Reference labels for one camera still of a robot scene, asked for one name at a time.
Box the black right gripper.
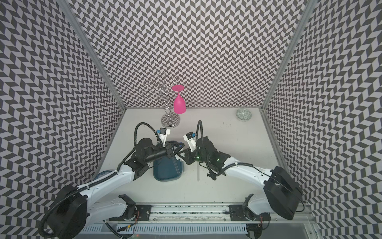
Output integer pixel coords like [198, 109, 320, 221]
[177, 147, 210, 165]

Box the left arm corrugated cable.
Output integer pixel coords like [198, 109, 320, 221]
[133, 122, 159, 150]

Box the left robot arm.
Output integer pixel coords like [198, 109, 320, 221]
[38, 138, 184, 239]

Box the blue patterned plate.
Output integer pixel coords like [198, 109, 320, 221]
[94, 170, 113, 180]

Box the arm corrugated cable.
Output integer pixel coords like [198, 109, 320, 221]
[195, 120, 204, 150]
[133, 122, 159, 150]

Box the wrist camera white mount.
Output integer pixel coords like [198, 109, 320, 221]
[184, 131, 197, 152]
[157, 127, 171, 145]

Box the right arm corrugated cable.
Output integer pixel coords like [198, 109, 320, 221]
[195, 120, 204, 150]

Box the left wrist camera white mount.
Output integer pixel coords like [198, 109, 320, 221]
[157, 127, 171, 145]

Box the blue capped test tube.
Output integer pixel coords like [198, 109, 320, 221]
[197, 164, 200, 182]
[173, 142, 184, 175]

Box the patterned ceramic bowl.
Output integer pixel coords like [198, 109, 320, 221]
[235, 108, 252, 121]

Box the pink plastic wine glass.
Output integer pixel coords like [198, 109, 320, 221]
[172, 85, 187, 114]

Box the teal plastic water tub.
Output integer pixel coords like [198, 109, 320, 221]
[153, 142, 182, 182]

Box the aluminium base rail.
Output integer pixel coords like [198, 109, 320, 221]
[110, 203, 272, 225]

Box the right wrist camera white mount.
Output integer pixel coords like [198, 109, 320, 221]
[184, 131, 197, 152]

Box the chrome glass rack stand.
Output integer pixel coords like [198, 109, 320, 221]
[143, 72, 180, 128]

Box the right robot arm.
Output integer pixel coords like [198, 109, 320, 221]
[178, 132, 303, 221]

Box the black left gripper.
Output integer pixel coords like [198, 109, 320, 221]
[145, 141, 185, 164]

